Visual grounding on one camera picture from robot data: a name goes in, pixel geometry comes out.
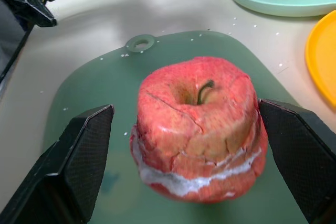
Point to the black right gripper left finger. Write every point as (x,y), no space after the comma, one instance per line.
(76,155)

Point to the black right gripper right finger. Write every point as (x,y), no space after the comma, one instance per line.
(302,150)

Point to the red foam apple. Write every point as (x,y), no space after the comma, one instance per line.
(197,134)

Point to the yellow plate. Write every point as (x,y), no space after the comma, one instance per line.
(324,58)

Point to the green cutting board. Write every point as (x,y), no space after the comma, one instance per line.
(105,77)

